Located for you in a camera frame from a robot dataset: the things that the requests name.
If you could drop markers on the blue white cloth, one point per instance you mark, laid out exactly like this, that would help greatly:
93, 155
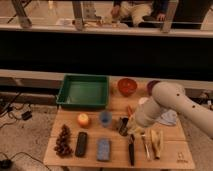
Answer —
168, 118

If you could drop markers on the green plastic tray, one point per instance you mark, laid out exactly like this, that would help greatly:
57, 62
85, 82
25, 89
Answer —
84, 92

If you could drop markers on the blue cup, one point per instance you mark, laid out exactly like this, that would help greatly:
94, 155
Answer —
105, 118

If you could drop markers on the orange carrot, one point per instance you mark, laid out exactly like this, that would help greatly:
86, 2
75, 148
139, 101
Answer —
129, 111

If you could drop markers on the person in background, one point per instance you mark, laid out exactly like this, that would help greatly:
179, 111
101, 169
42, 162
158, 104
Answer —
137, 10

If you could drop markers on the small dark cup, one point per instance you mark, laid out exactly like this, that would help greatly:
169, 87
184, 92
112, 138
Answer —
122, 126

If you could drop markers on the white lidded container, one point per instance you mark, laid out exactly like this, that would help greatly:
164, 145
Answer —
142, 100

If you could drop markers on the yellow red apple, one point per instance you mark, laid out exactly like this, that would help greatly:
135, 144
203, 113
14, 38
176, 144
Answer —
83, 120

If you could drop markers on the bunch of dark grapes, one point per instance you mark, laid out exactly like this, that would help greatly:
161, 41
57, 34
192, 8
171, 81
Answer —
62, 146

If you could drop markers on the black remote control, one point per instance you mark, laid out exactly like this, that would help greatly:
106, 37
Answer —
81, 144

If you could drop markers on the orange bowl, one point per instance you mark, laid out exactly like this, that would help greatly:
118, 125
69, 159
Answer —
127, 86

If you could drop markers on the yellow banana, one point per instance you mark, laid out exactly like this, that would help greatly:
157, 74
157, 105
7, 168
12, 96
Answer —
157, 143

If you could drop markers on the purple bowl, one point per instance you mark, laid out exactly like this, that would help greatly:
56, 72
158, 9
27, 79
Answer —
151, 85

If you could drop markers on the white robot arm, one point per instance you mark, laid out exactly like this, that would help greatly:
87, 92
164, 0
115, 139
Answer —
166, 95

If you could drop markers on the black power adapter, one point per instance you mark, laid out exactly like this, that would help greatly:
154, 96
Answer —
26, 115

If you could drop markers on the blue sponge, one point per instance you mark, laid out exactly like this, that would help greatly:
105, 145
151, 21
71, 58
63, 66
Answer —
103, 149

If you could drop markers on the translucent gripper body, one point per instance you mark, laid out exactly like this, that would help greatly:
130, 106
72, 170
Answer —
133, 127

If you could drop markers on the black handled knife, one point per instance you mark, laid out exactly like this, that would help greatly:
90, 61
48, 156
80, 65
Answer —
131, 149

